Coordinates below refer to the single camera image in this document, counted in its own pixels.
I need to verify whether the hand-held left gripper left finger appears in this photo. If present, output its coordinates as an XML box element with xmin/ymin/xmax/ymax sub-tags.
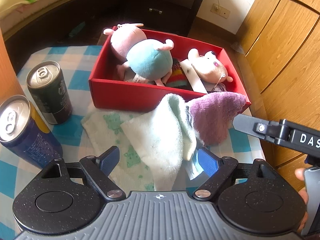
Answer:
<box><xmin>41</xmin><ymin>146</ymin><xmax>126</xmax><ymax>201</ymax></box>

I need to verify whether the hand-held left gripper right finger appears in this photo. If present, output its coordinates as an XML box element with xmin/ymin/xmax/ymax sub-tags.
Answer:
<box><xmin>193</xmin><ymin>147</ymin><xmax>277</xmax><ymax>200</ymax></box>

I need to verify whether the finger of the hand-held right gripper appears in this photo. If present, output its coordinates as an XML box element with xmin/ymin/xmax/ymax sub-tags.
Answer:
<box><xmin>232</xmin><ymin>114</ymin><xmax>270</xmax><ymax>135</ymax></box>

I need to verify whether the purple knitted towel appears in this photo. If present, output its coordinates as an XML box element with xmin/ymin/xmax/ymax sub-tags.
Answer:
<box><xmin>187</xmin><ymin>92</ymin><xmax>247</xmax><ymax>147</ymax></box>

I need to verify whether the pale mint towel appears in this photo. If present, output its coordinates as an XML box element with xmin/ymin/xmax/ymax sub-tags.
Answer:
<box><xmin>121</xmin><ymin>93</ymin><xmax>198</xmax><ymax>192</ymax></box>

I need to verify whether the white mouse plush toy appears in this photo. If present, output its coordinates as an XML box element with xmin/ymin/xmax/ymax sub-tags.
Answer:
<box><xmin>187</xmin><ymin>49</ymin><xmax>234</xmax><ymax>84</ymax></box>

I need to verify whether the red cardboard box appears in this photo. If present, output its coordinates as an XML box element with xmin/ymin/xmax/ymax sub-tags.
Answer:
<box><xmin>89</xmin><ymin>26</ymin><xmax>251</xmax><ymax>113</ymax></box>

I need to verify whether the black red yellow striped sock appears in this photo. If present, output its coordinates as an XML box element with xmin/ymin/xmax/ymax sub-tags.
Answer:
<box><xmin>165</xmin><ymin>58</ymin><xmax>192</xmax><ymax>89</ymax></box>

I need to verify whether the pink pig plush toy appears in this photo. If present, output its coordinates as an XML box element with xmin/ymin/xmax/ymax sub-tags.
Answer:
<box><xmin>103</xmin><ymin>23</ymin><xmax>175</xmax><ymax>87</ymax></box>

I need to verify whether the person's right hand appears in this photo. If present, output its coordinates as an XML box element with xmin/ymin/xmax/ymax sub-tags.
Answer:
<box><xmin>295</xmin><ymin>168</ymin><xmax>309</xmax><ymax>205</ymax></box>

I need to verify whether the white green print towel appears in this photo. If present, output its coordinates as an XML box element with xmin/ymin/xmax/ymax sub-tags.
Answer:
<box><xmin>81</xmin><ymin>110</ymin><xmax>160</xmax><ymax>191</ymax></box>

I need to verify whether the crumpled plastic scrap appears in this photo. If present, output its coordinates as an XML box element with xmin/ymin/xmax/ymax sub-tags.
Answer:
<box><xmin>230</xmin><ymin>41</ymin><xmax>244</xmax><ymax>54</ymax></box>

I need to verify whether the blue drink can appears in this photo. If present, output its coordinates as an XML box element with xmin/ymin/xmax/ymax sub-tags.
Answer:
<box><xmin>0</xmin><ymin>95</ymin><xmax>63</xmax><ymax>170</ymax></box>

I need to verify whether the blue white checkered tablecloth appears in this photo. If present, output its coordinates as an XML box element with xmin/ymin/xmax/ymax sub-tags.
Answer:
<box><xmin>0</xmin><ymin>45</ymin><xmax>263</xmax><ymax>240</ymax></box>

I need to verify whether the dark drink can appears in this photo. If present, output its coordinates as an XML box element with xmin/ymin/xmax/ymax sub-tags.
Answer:
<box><xmin>26</xmin><ymin>61</ymin><xmax>73</xmax><ymax>125</ymax></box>

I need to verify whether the wooden wardrobe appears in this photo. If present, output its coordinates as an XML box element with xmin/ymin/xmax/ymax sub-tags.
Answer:
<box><xmin>236</xmin><ymin>0</ymin><xmax>320</xmax><ymax>198</ymax></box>

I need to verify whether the teal scrap on floor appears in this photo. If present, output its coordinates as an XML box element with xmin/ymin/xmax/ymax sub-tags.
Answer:
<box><xmin>69</xmin><ymin>21</ymin><xmax>86</xmax><ymax>37</ymax></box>

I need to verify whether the orange wooden chair back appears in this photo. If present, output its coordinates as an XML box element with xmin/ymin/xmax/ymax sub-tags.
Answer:
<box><xmin>0</xmin><ymin>29</ymin><xmax>22</xmax><ymax>103</ymax></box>

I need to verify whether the dark wooden nightstand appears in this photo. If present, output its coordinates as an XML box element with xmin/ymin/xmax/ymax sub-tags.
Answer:
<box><xmin>120</xmin><ymin>0</ymin><xmax>210</xmax><ymax>37</ymax></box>

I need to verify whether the dark wooden bed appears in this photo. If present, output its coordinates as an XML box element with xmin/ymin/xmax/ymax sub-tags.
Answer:
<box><xmin>0</xmin><ymin>0</ymin><xmax>123</xmax><ymax>68</ymax></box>

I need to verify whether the wall power socket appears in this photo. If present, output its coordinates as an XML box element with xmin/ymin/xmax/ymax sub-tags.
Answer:
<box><xmin>211</xmin><ymin>3</ymin><xmax>230</xmax><ymax>19</ymax></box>

